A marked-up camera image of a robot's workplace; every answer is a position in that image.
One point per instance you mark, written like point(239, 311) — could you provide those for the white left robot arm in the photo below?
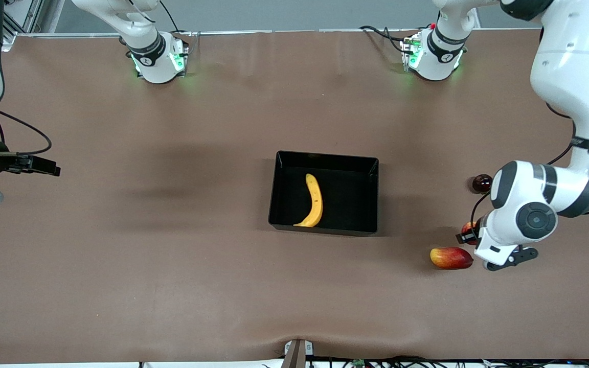
point(570, 61)

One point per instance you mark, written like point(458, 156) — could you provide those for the aluminium frame profile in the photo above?
point(21, 15)

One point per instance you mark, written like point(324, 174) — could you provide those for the red yellow mango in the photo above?
point(450, 258)

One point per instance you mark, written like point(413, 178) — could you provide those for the black plastic box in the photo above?
point(350, 204)

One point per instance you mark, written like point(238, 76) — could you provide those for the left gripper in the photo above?
point(466, 236)

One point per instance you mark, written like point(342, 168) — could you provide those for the metal table edge clamp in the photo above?
point(298, 352)

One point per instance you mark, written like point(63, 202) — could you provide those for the dark purple mangosteen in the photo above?
point(482, 183)

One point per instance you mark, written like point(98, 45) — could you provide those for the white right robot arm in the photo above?
point(154, 56)

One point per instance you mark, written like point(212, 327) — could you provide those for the yellow banana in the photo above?
point(316, 202)

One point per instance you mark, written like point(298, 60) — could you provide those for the red yellow striped apple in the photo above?
point(469, 227)

